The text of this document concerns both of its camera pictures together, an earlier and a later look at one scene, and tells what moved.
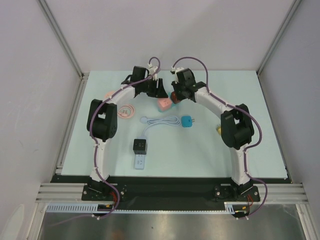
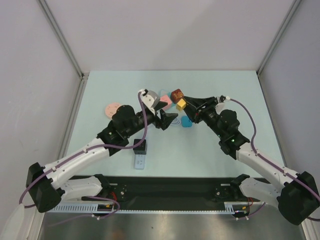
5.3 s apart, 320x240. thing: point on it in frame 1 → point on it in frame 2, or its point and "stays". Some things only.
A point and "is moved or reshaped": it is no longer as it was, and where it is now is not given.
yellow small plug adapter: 219,129 is moved or reshaped
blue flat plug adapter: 186,121 stays
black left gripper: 159,92 → 166,119
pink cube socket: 164,104 stays
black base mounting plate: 171,190 stays
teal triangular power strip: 173,105 stays
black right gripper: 179,90 → 200,111
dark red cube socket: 173,97 stays
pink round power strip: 109,95 is moved or reshaped
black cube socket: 140,146 stays
